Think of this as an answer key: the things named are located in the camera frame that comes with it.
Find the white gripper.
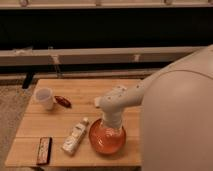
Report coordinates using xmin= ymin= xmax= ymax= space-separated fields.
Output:
xmin=102 ymin=113 xmax=122 ymax=129

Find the orange ceramic bowl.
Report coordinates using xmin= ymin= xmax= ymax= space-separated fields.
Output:
xmin=89 ymin=119 xmax=126 ymax=155

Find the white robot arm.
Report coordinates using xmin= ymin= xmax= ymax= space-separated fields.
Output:
xmin=100 ymin=45 xmax=213 ymax=171

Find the white sponge block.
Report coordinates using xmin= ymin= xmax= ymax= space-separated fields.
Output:
xmin=94 ymin=97 xmax=101 ymax=108

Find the white plastic bottle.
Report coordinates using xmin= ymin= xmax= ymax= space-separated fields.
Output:
xmin=62 ymin=117 xmax=89 ymax=155

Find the dark red snack packet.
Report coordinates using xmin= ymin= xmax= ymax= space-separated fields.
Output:
xmin=55 ymin=96 xmax=71 ymax=108

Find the wooden table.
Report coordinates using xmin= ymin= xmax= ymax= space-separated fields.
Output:
xmin=5 ymin=79 xmax=141 ymax=167

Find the white plastic cup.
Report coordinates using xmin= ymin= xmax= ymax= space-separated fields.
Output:
xmin=34 ymin=88 xmax=54 ymax=110

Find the grey horizontal rail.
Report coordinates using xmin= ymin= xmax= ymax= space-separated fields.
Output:
xmin=0 ymin=46 xmax=202 ymax=66

